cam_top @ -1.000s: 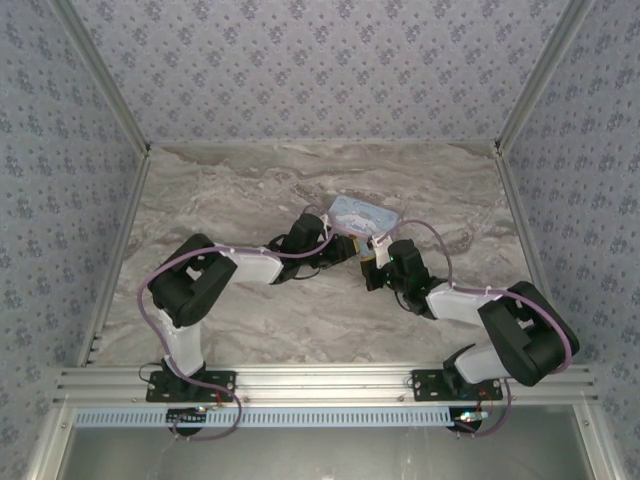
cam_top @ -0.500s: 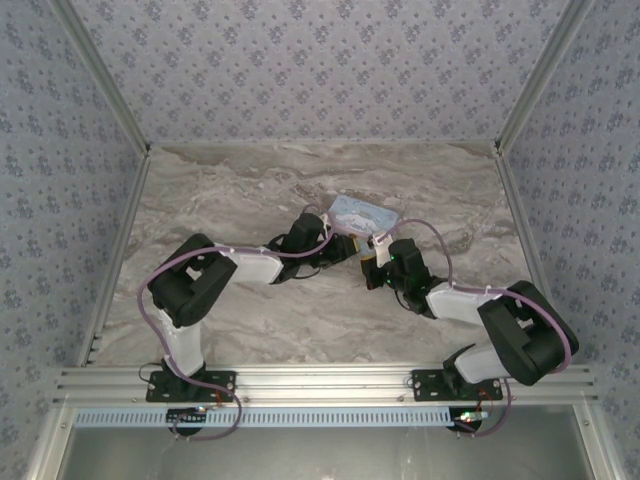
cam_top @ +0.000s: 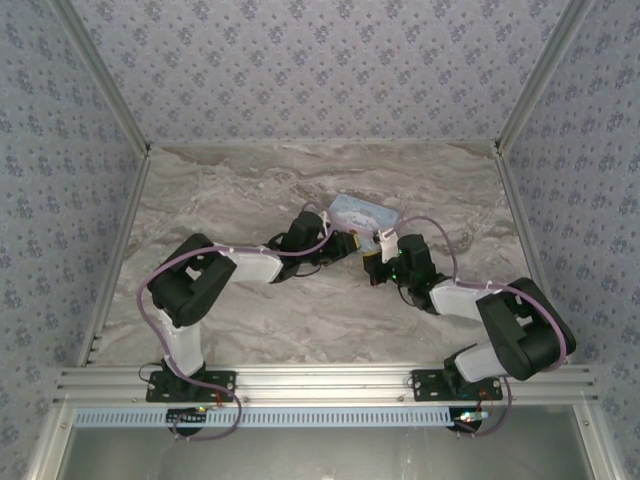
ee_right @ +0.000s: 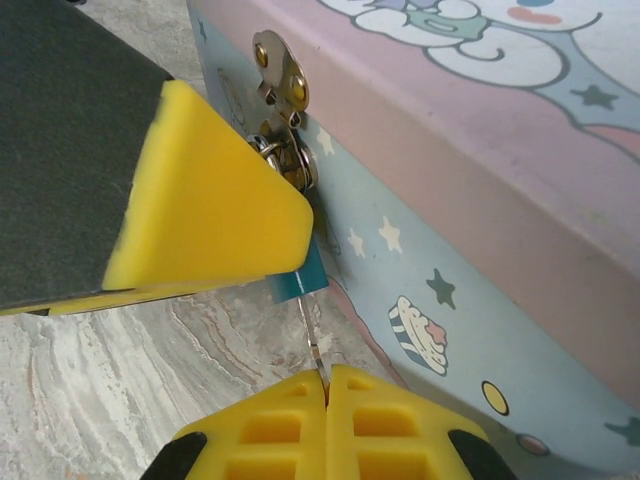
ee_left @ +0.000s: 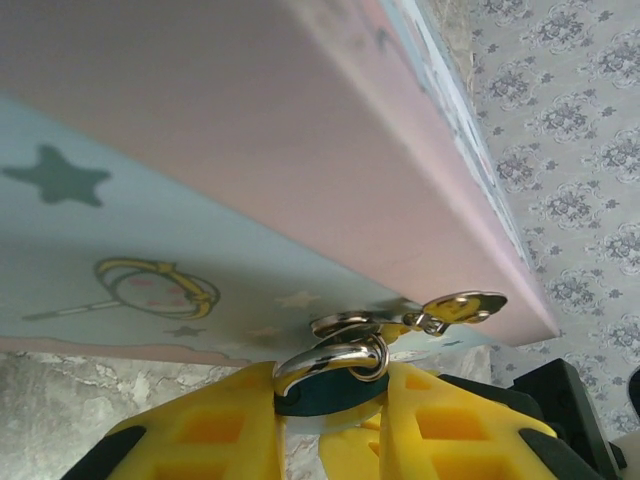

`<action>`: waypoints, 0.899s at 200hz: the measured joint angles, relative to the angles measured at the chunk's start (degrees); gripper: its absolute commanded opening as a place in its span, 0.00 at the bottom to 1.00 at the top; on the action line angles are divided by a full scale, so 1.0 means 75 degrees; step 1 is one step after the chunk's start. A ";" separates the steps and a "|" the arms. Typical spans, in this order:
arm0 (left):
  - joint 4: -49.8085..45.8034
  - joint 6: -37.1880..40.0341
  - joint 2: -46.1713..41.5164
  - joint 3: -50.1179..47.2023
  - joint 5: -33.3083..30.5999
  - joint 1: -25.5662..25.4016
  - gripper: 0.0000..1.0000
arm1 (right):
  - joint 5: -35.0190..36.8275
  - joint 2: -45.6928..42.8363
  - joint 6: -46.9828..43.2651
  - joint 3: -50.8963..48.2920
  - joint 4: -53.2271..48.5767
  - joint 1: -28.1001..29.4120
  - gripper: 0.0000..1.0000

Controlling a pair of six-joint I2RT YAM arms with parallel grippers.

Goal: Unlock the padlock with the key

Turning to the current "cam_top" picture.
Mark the light blue pouch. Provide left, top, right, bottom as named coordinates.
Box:
left=327, top=193, right=402, bottom=254

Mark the small circuit board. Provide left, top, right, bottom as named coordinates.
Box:
left=451, top=408, right=490, bottom=433

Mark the right silver camera bracket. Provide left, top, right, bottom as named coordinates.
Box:
left=376, top=227, right=400, bottom=264

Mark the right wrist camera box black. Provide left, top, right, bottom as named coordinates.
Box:
left=362, top=249, right=387, bottom=288

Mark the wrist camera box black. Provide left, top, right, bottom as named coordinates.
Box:
left=362, top=249, right=387, bottom=288
left=335, top=230, right=362, bottom=257

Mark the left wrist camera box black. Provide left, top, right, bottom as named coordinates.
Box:
left=335, top=230, right=362, bottom=257

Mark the aluminium table side rail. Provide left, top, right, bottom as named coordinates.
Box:
left=492, top=147, right=574, bottom=365
left=77, top=149, right=153, bottom=369

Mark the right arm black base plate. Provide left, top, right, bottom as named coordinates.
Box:
left=410, top=369, right=504, bottom=403

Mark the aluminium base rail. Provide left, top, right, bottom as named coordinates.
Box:
left=53, top=363, right=599, bottom=405

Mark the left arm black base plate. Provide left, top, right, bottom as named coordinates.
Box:
left=145, top=369, right=238, bottom=403

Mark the white slotted cable duct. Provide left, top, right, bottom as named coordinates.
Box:
left=73, top=406, right=452, bottom=429

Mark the aluminium frame post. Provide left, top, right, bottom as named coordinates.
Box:
left=493, top=0, right=597, bottom=151
left=52, top=0, right=153, bottom=154

